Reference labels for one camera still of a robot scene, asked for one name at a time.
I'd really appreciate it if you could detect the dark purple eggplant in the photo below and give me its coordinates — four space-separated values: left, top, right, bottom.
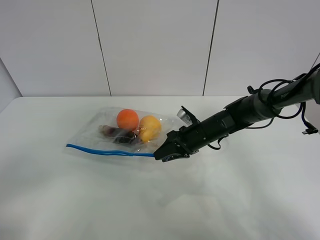
98 125 142 145

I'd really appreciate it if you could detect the orange fruit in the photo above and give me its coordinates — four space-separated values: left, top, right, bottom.
116 109 140 131

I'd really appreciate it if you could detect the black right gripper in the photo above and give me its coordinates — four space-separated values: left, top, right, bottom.
153 111 235 163

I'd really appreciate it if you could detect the yellow lemon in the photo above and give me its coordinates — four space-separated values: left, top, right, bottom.
139 115 162 143

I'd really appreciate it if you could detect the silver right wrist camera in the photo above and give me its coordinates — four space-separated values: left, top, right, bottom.
176 106 200 126

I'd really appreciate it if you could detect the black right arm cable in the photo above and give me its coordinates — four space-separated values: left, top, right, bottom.
247 51 320 137

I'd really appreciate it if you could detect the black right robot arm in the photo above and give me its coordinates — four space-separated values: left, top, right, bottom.
153 64 320 163

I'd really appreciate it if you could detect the clear zip bag blue seal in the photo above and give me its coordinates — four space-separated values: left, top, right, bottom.
66 107 181 158

